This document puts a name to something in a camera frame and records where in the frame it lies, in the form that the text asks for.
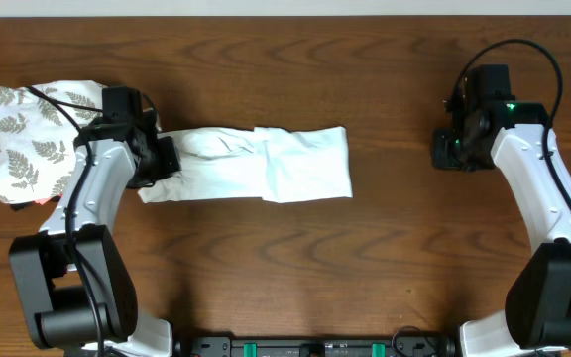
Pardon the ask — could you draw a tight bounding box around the black folded garment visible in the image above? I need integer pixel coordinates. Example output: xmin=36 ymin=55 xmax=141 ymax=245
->
xmin=9 ymin=201 xmax=38 ymax=211

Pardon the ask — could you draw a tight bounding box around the white t-shirt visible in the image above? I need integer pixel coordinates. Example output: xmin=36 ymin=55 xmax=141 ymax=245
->
xmin=138 ymin=126 xmax=353 ymax=203

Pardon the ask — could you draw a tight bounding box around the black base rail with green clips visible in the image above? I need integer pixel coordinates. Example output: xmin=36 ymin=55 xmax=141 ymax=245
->
xmin=173 ymin=326 xmax=459 ymax=357

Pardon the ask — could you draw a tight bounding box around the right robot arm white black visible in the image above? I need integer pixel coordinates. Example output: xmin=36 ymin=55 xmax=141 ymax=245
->
xmin=431 ymin=103 xmax=571 ymax=356

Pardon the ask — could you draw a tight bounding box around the fern print folded cloth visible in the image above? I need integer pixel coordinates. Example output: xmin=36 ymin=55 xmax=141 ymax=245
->
xmin=0 ymin=86 xmax=77 ymax=204

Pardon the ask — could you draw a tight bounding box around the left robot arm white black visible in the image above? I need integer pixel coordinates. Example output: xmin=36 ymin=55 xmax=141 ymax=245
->
xmin=9 ymin=131 xmax=179 ymax=356

